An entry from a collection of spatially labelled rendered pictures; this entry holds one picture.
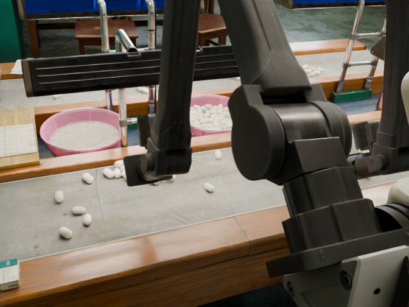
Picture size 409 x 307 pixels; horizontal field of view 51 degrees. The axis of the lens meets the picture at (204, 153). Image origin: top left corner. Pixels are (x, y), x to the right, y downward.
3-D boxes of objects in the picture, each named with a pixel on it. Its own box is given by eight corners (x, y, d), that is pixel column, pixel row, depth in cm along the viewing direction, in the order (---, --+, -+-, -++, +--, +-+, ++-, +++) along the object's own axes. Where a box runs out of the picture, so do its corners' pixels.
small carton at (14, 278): (20, 286, 83) (18, 279, 82) (0, 291, 82) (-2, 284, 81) (19, 264, 88) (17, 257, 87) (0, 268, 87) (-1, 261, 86)
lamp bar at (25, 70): (281, 74, 111) (286, 47, 107) (25, 98, 90) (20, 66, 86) (267, 62, 117) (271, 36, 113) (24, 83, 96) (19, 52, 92)
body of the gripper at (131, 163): (122, 157, 94) (126, 153, 87) (166, 151, 97) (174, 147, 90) (126, 186, 93) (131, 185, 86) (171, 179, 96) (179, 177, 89)
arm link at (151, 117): (148, 171, 75) (192, 166, 79) (140, 108, 76) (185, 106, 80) (131, 176, 86) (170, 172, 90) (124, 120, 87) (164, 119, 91)
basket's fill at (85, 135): (128, 164, 134) (128, 148, 131) (53, 175, 127) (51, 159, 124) (114, 128, 151) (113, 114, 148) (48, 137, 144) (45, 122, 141)
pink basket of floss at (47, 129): (143, 145, 145) (143, 120, 140) (93, 186, 125) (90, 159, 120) (81, 123, 154) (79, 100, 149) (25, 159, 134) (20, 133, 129)
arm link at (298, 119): (308, 188, 38) (354, 181, 40) (277, 86, 41) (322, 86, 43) (258, 212, 46) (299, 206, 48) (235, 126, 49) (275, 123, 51)
